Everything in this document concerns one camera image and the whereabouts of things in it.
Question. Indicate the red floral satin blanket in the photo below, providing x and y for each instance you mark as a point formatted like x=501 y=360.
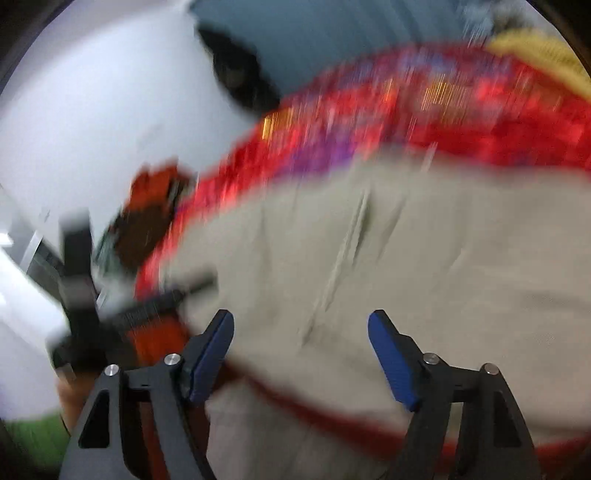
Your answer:
x=369 y=115

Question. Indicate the brown wooden cabinet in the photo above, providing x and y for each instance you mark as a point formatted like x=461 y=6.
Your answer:
x=138 y=240

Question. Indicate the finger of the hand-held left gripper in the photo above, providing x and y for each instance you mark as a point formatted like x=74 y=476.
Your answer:
x=171 y=295

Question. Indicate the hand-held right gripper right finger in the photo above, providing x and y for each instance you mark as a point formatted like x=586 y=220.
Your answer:
x=392 y=364

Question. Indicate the blue-grey curtain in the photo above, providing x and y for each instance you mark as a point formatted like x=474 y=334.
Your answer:
x=346 y=23

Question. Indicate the yellow knitted blanket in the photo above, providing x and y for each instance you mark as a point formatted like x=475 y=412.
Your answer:
x=545 y=50

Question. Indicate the beige pants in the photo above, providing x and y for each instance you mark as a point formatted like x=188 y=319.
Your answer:
x=415 y=258

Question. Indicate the black hanging coat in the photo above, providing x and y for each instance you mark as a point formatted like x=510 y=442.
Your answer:
x=240 y=74

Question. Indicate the orange cloth pile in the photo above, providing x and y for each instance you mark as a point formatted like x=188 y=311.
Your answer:
x=152 y=189

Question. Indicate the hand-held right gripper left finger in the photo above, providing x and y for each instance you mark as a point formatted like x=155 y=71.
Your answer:
x=212 y=360

